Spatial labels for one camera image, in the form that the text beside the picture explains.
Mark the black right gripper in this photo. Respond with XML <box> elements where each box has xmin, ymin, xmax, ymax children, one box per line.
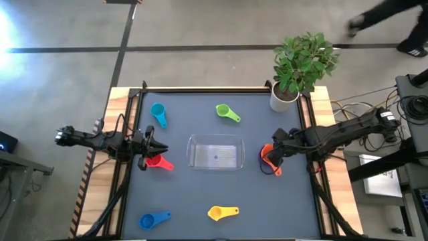
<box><xmin>267</xmin><ymin>131</ymin><xmax>304</xmax><ymax>168</ymax></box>

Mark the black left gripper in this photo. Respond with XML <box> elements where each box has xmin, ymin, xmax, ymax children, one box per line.
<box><xmin>131</xmin><ymin>125</ymin><xmax>169</xmax><ymax>171</ymax></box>

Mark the orange measuring cup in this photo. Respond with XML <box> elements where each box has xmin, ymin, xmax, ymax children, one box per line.
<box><xmin>259</xmin><ymin>143</ymin><xmax>283</xmax><ymax>177</ymax></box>

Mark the red measuring cup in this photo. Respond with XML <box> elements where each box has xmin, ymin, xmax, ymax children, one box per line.
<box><xmin>145</xmin><ymin>153</ymin><xmax>175</xmax><ymax>172</ymax></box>

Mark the teal measuring cup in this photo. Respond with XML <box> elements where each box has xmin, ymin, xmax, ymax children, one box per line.
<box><xmin>150</xmin><ymin>102</ymin><xmax>169</xmax><ymax>129</ymax></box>

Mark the green measuring cup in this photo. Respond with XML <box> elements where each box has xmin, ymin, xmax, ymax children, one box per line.
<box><xmin>215</xmin><ymin>103</ymin><xmax>241</xmax><ymax>123</ymax></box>

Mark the yellow measuring cup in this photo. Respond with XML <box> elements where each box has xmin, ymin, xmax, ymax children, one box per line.
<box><xmin>207</xmin><ymin>206</ymin><xmax>240</xmax><ymax>222</ymax></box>

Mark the clear plastic basket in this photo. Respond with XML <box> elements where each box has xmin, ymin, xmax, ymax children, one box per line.
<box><xmin>186</xmin><ymin>133</ymin><xmax>246</xmax><ymax>171</ymax></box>

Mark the white ribbed plant pot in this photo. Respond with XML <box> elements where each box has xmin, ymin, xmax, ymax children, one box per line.
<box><xmin>270</xmin><ymin>80</ymin><xmax>301</xmax><ymax>113</ymax></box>

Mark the grey table mat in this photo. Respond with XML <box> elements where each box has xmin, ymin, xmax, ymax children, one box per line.
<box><xmin>122</xmin><ymin>92</ymin><xmax>322</xmax><ymax>240</ymax></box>

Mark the yellow black hazard tape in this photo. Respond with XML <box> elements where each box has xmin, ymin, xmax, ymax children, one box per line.
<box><xmin>69</xmin><ymin>118</ymin><xmax>103</xmax><ymax>239</ymax></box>

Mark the green leafy plant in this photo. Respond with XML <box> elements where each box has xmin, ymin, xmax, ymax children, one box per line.
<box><xmin>273</xmin><ymin>31</ymin><xmax>340</xmax><ymax>94</ymax></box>

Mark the black stand beam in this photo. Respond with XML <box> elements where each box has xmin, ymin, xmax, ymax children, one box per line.
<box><xmin>347</xmin><ymin>149</ymin><xmax>417</xmax><ymax>183</ymax></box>

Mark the white board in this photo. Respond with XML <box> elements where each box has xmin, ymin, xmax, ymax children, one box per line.
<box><xmin>358</xmin><ymin>153</ymin><xmax>403</xmax><ymax>198</ymax></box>

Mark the grey desk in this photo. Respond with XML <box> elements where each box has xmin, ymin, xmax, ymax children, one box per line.
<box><xmin>0</xmin><ymin>149</ymin><xmax>54</xmax><ymax>241</ymax></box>

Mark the grey cabinet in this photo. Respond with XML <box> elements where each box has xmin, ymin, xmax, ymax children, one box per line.
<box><xmin>395</xmin><ymin>74</ymin><xmax>428</xmax><ymax>158</ymax></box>

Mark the black electronic device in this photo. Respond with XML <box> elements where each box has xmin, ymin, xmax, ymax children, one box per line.
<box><xmin>0</xmin><ymin>131</ymin><xmax>19</xmax><ymax>154</ymax></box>

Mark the person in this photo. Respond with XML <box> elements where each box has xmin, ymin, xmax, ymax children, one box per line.
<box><xmin>346</xmin><ymin>0</ymin><xmax>428</xmax><ymax>58</ymax></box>

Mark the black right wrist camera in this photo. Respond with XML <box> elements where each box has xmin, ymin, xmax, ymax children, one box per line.
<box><xmin>272</xmin><ymin>128</ymin><xmax>291</xmax><ymax>143</ymax></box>

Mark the black table frame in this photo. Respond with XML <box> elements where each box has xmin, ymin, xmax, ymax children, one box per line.
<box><xmin>82</xmin><ymin>80</ymin><xmax>362</xmax><ymax>241</ymax></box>

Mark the black cable bundle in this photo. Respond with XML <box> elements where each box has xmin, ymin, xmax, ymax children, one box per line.
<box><xmin>330</xmin><ymin>85</ymin><xmax>407</xmax><ymax>153</ymax></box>

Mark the black cable coil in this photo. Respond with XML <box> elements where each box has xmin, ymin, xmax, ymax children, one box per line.
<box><xmin>400</xmin><ymin>95</ymin><xmax>428</xmax><ymax>121</ymax></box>

